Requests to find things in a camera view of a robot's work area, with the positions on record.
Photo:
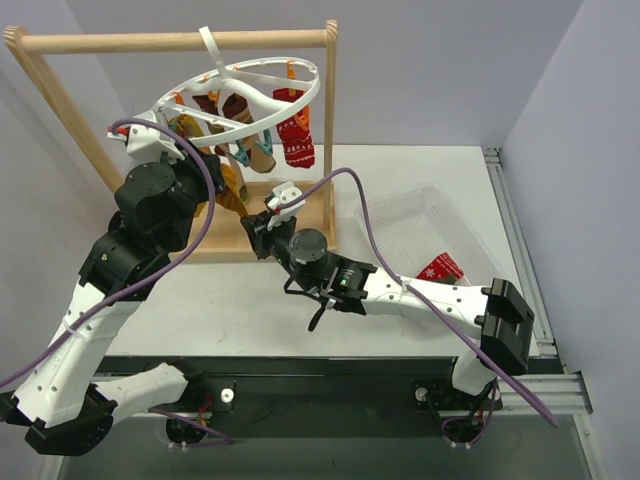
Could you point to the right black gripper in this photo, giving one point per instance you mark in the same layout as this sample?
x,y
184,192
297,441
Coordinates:
x,y
257,236

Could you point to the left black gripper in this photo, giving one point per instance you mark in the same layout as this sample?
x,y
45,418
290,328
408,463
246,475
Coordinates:
x,y
209,173

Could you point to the mustard yellow sock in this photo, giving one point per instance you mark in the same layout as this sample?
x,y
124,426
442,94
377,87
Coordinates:
x,y
226,185

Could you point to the teal clothes peg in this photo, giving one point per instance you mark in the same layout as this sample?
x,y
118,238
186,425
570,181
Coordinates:
x,y
256,152

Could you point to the red snowflake sock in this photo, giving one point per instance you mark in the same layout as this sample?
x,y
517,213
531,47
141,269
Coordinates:
x,y
442,269

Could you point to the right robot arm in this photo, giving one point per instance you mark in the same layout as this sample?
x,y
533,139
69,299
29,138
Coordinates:
x,y
496,319

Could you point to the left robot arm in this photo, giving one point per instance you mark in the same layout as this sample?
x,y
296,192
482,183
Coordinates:
x,y
64,411

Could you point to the wooden hanger rack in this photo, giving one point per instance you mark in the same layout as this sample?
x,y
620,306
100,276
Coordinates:
x,y
217,231

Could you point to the maroon striped beige sock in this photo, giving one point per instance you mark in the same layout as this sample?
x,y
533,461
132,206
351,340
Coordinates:
x,y
235,108

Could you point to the red white patterned sock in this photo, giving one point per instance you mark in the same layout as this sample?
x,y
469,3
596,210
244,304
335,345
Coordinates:
x,y
296,139

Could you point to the white plastic basket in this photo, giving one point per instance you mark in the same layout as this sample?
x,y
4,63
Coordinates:
x,y
414,226

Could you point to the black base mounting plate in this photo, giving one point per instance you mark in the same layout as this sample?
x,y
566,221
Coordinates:
x,y
328,398

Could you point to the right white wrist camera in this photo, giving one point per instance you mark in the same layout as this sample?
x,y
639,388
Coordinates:
x,y
283,203

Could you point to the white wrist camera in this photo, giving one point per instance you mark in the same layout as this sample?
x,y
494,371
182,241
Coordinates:
x,y
283,203
143,144

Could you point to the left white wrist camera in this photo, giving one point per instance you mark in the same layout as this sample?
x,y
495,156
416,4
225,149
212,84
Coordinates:
x,y
143,144

